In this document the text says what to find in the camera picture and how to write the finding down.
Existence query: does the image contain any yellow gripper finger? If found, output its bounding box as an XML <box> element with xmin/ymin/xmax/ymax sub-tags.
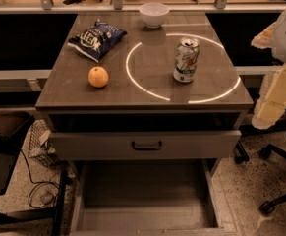
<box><xmin>252</xmin><ymin>67</ymin><xmax>286</xmax><ymax>130</ymax></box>
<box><xmin>251</xmin><ymin>23</ymin><xmax>275</xmax><ymax>49</ymax></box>

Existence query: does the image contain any white bowl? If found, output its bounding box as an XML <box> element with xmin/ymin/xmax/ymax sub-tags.
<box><xmin>139</xmin><ymin>3</ymin><xmax>169</xmax><ymax>29</ymax></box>

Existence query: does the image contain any black floor cable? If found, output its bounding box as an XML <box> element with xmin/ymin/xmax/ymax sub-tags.
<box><xmin>19</xmin><ymin>147</ymin><xmax>62</xmax><ymax>209</ymax></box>

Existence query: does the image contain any orange fruit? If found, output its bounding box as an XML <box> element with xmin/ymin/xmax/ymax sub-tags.
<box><xmin>88</xmin><ymin>67</ymin><xmax>109</xmax><ymax>88</ymax></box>

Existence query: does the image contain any grey drawer cabinet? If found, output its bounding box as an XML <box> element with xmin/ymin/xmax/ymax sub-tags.
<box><xmin>34</xmin><ymin>11</ymin><xmax>255</xmax><ymax>236</ymax></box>

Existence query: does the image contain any top drawer with handle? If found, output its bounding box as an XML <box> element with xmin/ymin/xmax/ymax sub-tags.
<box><xmin>49</xmin><ymin>130</ymin><xmax>241</xmax><ymax>160</ymax></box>

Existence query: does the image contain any green white soda can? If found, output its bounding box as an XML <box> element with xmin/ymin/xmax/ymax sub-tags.
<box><xmin>173</xmin><ymin>37</ymin><xmax>200</xmax><ymax>83</ymax></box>

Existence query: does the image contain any blue chip bag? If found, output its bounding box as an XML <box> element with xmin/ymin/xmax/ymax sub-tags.
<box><xmin>68</xmin><ymin>20</ymin><xmax>127</xmax><ymax>63</ymax></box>

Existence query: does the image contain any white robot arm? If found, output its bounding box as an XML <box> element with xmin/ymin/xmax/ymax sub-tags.
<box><xmin>252</xmin><ymin>9</ymin><xmax>286</xmax><ymax>129</ymax></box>

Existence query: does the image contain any open middle drawer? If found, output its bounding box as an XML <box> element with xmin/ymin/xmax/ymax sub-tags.
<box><xmin>70</xmin><ymin>160</ymin><xmax>240</xmax><ymax>236</ymax></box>

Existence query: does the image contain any black chair left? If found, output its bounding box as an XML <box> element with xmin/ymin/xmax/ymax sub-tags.
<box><xmin>0</xmin><ymin>111</ymin><xmax>69</xmax><ymax>236</ymax></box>

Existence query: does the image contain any wire mesh basket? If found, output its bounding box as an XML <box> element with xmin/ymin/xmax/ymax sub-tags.
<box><xmin>28</xmin><ymin>119</ymin><xmax>58</xmax><ymax>167</ymax></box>

